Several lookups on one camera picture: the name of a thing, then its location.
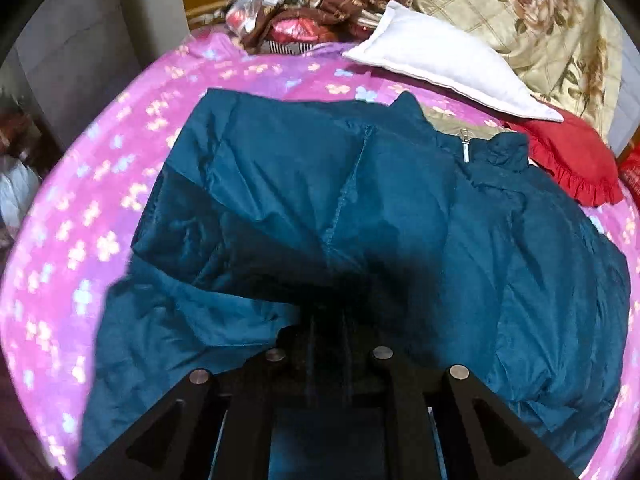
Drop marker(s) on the white plastic bag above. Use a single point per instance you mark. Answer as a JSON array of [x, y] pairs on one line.
[[17, 190]]

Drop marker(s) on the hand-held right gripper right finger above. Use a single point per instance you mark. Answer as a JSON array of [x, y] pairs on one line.
[[400, 400]]

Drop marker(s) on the pink red packet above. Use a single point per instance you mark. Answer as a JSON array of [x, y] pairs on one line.
[[295, 30]]

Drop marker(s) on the black white striped cloth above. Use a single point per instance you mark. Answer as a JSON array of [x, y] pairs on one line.
[[290, 48]]

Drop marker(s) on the dark brown furniture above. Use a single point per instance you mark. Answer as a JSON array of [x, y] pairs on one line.
[[17, 132]]

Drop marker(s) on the grey wardrobe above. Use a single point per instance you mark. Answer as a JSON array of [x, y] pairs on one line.
[[75, 60]]

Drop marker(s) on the red ruffled pillow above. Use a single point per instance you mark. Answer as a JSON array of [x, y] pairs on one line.
[[575, 155]]

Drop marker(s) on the brown floral blanket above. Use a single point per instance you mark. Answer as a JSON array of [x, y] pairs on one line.
[[350, 5]]

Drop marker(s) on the teal down jacket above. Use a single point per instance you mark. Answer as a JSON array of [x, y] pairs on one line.
[[350, 185]]

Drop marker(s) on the red shopping bag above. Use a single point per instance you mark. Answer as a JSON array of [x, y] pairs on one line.
[[631, 175]]

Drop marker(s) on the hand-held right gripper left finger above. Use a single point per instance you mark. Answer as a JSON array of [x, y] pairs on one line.
[[260, 400]]

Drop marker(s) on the white pillow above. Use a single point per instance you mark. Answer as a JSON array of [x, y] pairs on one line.
[[440, 55]]

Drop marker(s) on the pink floral bedsheet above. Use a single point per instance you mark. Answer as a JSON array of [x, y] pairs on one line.
[[100, 210]]

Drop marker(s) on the beige rose print quilt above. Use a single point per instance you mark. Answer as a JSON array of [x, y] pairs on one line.
[[500, 10]]

